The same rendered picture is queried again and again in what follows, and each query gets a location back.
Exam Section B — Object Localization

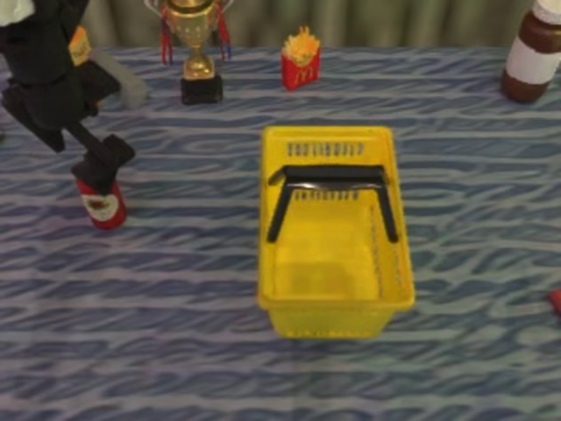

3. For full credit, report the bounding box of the red french fries box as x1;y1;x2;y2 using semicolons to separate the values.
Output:
280;25;322;91

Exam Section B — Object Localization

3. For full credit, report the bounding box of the red ketchup bottle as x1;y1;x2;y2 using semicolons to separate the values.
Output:
74;174;128;232

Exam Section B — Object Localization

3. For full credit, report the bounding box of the brown white bottle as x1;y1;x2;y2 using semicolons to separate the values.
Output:
500;0;561;104

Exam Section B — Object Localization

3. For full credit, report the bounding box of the yellow slotted basket black handle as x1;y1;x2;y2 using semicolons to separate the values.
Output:
256;125;416;341

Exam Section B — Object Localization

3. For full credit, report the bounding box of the blue wave-patterned tablecloth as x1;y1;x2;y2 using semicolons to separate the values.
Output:
0;43;561;421

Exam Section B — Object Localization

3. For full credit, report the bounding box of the gold trophy cup black base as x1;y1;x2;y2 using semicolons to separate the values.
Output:
144;0;236;106

